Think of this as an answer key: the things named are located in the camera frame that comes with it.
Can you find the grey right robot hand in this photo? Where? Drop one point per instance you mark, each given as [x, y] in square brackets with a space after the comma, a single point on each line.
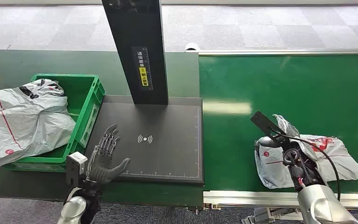
[270, 142]

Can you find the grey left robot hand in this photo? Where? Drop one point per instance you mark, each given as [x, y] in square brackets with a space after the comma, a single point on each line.
[103, 168]

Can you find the white parcel bag red print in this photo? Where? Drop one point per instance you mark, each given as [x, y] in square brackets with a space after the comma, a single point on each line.
[342, 160]

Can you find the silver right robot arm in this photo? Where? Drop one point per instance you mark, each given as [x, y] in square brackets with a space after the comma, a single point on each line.
[318, 204]

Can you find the green conveyor belt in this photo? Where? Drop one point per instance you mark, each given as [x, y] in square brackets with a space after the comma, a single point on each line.
[290, 86]

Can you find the white conveyor roller cap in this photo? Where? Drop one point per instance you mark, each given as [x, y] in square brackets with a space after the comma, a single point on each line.
[192, 46]

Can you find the green plastic crate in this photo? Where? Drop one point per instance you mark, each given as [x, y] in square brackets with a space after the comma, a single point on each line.
[84, 92]

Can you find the large white plastic parcel bag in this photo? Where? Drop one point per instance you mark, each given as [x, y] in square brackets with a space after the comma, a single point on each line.
[27, 123]

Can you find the dark green table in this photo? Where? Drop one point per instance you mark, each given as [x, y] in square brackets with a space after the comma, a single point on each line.
[27, 61]

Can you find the black scanner column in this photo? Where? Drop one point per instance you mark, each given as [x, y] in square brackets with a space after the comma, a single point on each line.
[135, 31]

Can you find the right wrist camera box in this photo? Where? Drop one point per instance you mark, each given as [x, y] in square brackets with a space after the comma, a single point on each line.
[264, 122]

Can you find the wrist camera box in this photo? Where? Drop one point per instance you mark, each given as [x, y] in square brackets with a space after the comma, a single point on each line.
[264, 122]
[75, 165]

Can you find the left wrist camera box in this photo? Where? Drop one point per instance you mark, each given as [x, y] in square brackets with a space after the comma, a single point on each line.
[75, 165]

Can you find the aluminium conveyor side rail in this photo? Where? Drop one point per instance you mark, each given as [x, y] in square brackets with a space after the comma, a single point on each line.
[290, 52]
[244, 198]

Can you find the black scanner base plate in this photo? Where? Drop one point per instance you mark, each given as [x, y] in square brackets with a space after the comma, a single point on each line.
[166, 148]

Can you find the metal conveyor support bracket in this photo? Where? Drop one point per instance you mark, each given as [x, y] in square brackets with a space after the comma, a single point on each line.
[268, 215]

